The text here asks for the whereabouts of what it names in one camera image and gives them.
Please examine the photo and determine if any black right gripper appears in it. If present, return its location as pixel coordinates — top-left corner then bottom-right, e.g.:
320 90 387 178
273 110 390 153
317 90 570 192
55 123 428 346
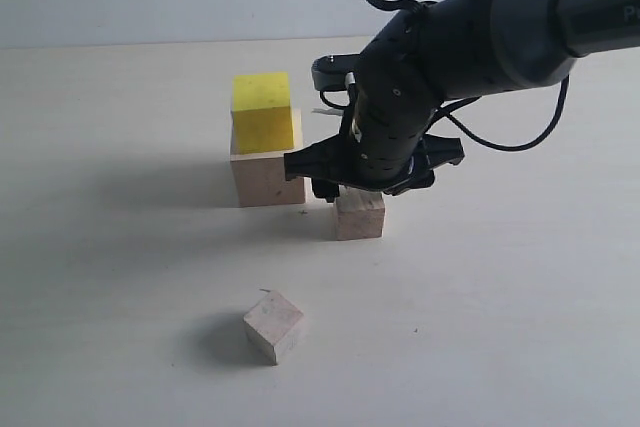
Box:
283 11 465 203

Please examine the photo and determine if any medium wooden cube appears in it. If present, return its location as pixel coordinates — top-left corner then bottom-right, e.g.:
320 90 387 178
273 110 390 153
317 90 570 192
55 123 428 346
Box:
333 187 386 241

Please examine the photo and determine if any large light wooden cube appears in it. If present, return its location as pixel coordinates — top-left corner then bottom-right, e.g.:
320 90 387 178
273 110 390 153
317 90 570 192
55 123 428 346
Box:
229 107 307 209

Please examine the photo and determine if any yellow cube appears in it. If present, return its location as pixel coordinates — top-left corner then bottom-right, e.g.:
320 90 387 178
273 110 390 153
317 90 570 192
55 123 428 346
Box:
231 72 294 154

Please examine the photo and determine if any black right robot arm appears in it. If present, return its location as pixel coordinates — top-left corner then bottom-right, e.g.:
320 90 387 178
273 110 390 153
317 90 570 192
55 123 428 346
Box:
284 0 639 201

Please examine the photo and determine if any small pale wooden cube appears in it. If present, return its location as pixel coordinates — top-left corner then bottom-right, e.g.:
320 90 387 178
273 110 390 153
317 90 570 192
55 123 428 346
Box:
243 290 306 365

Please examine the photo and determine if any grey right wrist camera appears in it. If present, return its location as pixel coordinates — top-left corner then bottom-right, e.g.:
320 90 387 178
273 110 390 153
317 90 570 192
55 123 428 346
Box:
311 53 359 93

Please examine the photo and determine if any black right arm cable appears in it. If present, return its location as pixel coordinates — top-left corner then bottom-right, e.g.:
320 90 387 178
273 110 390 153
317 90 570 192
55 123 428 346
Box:
359 0 571 152

